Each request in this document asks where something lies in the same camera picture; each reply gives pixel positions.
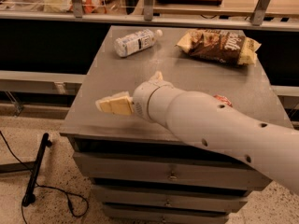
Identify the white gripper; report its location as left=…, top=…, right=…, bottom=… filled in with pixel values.
left=95, top=71, right=173, bottom=121

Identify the grey drawer cabinet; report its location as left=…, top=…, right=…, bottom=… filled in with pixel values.
left=61, top=26, right=294, bottom=224

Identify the grey metal railing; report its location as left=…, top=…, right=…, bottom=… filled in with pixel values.
left=0, top=0, right=299, bottom=32

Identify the brown chip bag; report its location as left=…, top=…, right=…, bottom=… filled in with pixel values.
left=177, top=29, right=261, bottom=65

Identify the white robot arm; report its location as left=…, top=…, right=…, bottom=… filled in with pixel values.
left=95, top=72, right=299, bottom=194

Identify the black stand leg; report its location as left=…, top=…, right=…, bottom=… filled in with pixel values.
left=0, top=133, right=52, bottom=207

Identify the blue label plastic bottle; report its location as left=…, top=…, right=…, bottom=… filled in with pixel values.
left=114, top=29, right=163, bottom=58

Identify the black floor cable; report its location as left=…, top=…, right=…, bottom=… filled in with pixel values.
left=0, top=131, right=90, bottom=224

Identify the red soda can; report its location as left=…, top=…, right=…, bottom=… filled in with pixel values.
left=213, top=94, right=233, bottom=107

